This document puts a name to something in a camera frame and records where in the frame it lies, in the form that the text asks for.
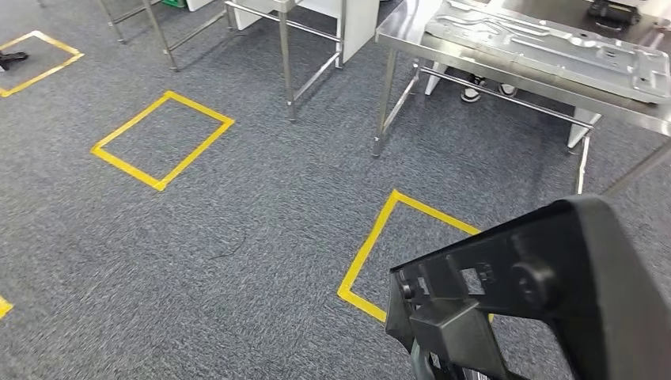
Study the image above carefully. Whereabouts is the stainless steel workbench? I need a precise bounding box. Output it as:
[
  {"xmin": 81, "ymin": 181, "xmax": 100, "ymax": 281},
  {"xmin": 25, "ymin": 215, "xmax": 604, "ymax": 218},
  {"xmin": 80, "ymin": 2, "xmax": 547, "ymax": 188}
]
[{"xmin": 372, "ymin": 0, "xmax": 671, "ymax": 198}]

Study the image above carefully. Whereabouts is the grey metal fixture plate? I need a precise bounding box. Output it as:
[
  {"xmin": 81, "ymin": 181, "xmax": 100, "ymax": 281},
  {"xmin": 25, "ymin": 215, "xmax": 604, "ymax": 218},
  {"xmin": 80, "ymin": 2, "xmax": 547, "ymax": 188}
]
[{"xmin": 423, "ymin": 0, "xmax": 671, "ymax": 105}]

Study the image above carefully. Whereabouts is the black handheld device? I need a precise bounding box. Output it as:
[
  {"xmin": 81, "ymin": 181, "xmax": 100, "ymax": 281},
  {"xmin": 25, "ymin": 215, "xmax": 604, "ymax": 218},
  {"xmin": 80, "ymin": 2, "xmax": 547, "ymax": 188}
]
[{"xmin": 586, "ymin": 0, "xmax": 643, "ymax": 29}]

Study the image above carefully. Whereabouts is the black plastic bracket part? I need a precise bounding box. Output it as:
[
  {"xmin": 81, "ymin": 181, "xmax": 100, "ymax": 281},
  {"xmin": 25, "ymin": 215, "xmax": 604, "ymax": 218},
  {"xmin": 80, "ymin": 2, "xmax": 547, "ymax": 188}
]
[{"xmin": 385, "ymin": 194, "xmax": 671, "ymax": 380}]

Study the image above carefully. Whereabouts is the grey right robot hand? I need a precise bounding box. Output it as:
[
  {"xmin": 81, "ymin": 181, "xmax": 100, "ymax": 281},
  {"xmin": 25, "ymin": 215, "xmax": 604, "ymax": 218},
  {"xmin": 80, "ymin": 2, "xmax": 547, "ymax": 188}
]
[{"xmin": 409, "ymin": 338, "xmax": 438, "ymax": 380}]

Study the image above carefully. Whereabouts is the black tripod foot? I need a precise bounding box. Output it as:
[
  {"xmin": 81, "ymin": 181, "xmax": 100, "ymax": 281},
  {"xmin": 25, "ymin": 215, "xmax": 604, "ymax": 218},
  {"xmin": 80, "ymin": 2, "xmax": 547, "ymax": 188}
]
[{"xmin": 0, "ymin": 51, "xmax": 30, "ymax": 72}]

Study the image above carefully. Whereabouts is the steel table frame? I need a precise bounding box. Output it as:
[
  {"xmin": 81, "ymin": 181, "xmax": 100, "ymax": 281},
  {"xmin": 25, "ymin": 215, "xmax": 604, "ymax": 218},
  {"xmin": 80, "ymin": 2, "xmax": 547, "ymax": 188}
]
[{"xmin": 97, "ymin": 0, "xmax": 164, "ymax": 44}]

